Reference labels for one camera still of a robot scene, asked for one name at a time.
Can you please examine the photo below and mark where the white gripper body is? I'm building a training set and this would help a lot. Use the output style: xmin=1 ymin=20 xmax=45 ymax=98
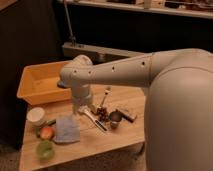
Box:
xmin=71 ymin=85 xmax=93 ymax=113

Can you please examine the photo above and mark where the brown rectangular eraser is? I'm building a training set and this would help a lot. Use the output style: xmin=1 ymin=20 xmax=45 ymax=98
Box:
xmin=117 ymin=108 xmax=137 ymax=123

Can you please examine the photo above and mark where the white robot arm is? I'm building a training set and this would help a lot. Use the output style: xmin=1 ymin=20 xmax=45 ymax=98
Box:
xmin=60 ymin=49 xmax=213 ymax=171

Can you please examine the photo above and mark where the small metal cup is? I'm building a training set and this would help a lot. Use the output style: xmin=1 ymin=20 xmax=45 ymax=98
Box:
xmin=109 ymin=111 xmax=122 ymax=129

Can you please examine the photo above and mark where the dark grape bunch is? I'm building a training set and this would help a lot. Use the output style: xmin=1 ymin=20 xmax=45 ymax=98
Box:
xmin=97 ymin=107 xmax=109 ymax=122

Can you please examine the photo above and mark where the blue folded cloth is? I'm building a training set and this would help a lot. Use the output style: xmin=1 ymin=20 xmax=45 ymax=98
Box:
xmin=53 ymin=116 xmax=80 ymax=144

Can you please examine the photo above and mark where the green vegetable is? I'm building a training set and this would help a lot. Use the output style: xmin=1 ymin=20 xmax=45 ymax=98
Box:
xmin=34 ymin=119 xmax=56 ymax=137

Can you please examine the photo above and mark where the yellow plastic bin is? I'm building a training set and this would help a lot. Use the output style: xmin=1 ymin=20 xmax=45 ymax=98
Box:
xmin=17 ymin=61 xmax=71 ymax=105

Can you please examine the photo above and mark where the white round container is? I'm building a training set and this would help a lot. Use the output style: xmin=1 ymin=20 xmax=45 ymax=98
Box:
xmin=27 ymin=107 xmax=45 ymax=126

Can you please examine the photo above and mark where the red apple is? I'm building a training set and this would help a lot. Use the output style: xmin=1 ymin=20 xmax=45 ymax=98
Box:
xmin=40 ymin=126 xmax=54 ymax=140

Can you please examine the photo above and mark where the metal stand pole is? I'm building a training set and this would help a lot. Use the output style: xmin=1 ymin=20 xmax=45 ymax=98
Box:
xmin=63 ymin=0 xmax=76 ymax=46

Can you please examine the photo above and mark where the green round fruit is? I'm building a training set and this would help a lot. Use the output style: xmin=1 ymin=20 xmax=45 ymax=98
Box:
xmin=36 ymin=140 xmax=54 ymax=160

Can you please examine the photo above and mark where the upper shelf with items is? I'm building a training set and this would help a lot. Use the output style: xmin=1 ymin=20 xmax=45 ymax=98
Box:
xmin=57 ymin=0 xmax=213 ymax=19

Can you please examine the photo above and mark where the white handled brush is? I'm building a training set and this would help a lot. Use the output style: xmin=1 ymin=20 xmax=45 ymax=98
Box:
xmin=78 ymin=106 xmax=107 ymax=132

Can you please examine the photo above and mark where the grey metal shelf rail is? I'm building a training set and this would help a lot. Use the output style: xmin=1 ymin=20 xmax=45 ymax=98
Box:
xmin=62 ymin=42 xmax=142 ymax=63

